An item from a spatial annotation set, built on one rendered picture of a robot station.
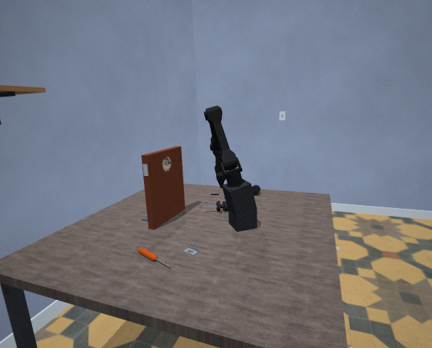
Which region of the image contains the orange-handled screwdriver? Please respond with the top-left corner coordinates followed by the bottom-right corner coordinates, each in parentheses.
top-left (138, 248), bottom-right (169, 267)

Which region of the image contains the brown wooden door slab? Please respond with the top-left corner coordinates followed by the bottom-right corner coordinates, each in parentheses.
top-left (141, 146), bottom-right (185, 230)

